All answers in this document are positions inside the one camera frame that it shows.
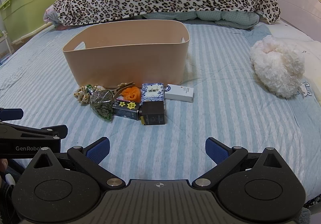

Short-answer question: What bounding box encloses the dark box with yellow stars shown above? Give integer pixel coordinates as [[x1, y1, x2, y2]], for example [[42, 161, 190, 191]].
[[112, 99, 141, 121]]

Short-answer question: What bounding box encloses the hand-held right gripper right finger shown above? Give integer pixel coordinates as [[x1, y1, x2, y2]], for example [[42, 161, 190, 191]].
[[192, 137, 289, 191]]

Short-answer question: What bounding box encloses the green checked quilt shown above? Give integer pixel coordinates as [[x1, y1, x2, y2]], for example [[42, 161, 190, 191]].
[[135, 10, 260, 30]]

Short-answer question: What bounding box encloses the dark brown box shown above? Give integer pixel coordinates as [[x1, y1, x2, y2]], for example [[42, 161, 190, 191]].
[[139, 100, 167, 126]]

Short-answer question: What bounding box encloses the white fluffy plush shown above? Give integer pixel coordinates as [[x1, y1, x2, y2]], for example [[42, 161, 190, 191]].
[[250, 35, 306, 99]]

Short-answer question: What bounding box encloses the leopard print scrunchie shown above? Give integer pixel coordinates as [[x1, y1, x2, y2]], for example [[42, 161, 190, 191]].
[[73, 85, 106, 106]]

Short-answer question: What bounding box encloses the clear bag of dried herbs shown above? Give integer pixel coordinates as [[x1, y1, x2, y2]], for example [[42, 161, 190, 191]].
[[86, 85, 115, 122]]

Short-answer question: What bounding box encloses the beige plastic storage basket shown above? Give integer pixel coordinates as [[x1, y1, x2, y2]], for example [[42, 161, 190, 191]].
[[62, 19, 190, 88]]

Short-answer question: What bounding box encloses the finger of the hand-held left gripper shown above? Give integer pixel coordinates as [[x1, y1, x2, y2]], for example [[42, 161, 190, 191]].
[[0, 124, 69, 143], [0, 107, 24, 121]]

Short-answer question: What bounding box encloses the green plastic storage box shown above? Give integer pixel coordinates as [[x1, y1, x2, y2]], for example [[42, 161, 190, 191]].
[[0, 0, 66, 39]]

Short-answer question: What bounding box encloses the white rack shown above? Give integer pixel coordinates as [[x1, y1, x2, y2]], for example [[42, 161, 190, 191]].
[[0, 29, 14, 62]]

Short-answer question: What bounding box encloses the blue white patterned box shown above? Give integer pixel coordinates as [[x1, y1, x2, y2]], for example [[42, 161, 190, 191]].
[[141, 83, 165, 104]]

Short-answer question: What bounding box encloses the small white flat box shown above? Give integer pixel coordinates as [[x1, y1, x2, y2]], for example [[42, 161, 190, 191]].
[[164, 84, 194, 103]]

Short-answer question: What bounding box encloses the pink floral cloth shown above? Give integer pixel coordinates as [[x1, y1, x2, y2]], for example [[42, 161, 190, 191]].
[[43, 4, 66, 31]]

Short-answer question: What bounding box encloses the wooden cut-out piece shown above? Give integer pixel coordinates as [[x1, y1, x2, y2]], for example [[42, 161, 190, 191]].
[[110, 82, 136, 97]]

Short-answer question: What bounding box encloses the orange mesh scrunchie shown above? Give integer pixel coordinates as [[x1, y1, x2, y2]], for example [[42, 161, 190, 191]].
[[120, 86, 142, 103]]

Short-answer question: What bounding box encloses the blue striped bed sheet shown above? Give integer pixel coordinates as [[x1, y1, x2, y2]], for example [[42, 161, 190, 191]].
[[0, 19, 321, 205]]

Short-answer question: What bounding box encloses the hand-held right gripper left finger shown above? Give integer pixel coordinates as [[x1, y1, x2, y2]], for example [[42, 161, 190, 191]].
[[29, 137, 126, 191]]

